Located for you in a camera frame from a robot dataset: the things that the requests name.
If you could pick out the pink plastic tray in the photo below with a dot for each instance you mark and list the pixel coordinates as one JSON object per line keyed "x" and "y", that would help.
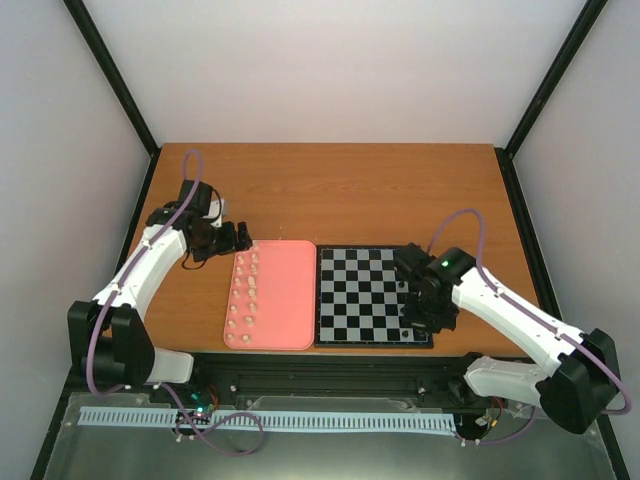
{"x": 286, "y": 297}

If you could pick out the black white chessboard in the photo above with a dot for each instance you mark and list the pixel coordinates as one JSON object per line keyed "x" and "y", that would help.
{"x": 358, "y": 302}

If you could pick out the black aluminium frame rail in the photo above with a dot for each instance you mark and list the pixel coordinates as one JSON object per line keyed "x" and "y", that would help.
{"x": 516, "y": 449}

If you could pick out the right controller board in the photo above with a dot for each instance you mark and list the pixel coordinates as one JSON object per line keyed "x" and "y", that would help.
{"x": 490, "y": 418}

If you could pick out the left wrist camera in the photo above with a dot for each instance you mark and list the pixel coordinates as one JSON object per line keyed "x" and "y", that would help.
{"x": 217, "y": 212}

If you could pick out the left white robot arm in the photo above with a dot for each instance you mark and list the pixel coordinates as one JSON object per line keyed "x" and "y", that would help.
{"x": 108, "y": 339}

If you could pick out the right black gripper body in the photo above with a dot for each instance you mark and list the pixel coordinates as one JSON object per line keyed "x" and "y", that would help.
{"x": 429, "y": 314}

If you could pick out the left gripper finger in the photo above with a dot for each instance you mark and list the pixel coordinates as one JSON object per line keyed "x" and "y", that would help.
{"x": 244, "y": 240}
{"x": 229, "y": 238}

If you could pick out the left controller board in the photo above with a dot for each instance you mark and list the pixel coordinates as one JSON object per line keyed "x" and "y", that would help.
{"x": 206, "y": 401}

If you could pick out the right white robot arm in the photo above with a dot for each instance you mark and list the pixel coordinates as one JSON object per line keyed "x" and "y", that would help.
{"x": 572, "y": 375}

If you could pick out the controller board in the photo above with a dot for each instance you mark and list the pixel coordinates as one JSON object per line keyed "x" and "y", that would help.
{"x": 206, "y": 401}
{"x": 490, "y": 418}

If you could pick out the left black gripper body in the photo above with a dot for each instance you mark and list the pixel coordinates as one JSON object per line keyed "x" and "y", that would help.
{"x": 211, "y": 245}

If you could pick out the light blue cable duct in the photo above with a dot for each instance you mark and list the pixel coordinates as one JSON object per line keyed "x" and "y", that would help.
{"x": 273, "y": 421}

